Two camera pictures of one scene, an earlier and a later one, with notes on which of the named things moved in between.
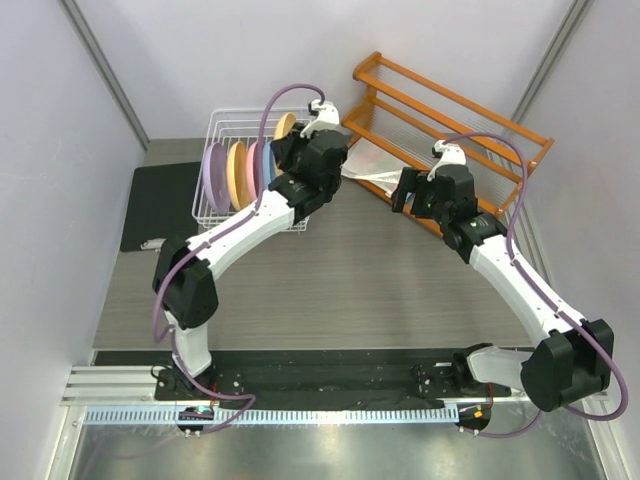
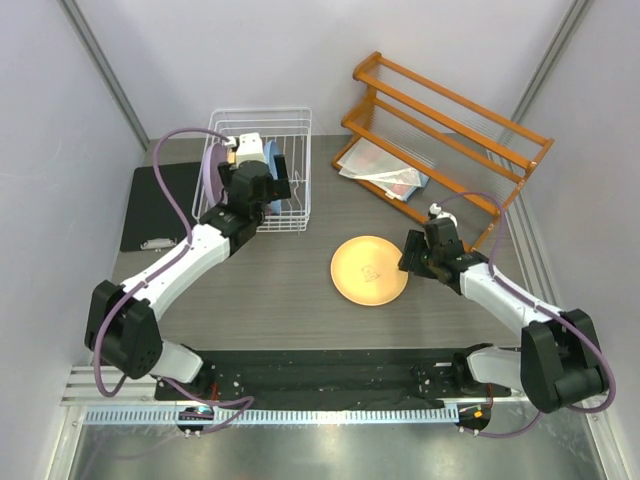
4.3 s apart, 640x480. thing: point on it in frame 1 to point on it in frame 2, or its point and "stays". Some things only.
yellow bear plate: (284, 125) to (365, 270)
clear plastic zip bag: (367, 162) stays
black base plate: (309, 378) stays
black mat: (161, 204) stays
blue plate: (269, 165) stays
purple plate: (216, 179) stays
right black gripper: (407, 185) to (416, 241)
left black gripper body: (294, 153) to (226, 171)
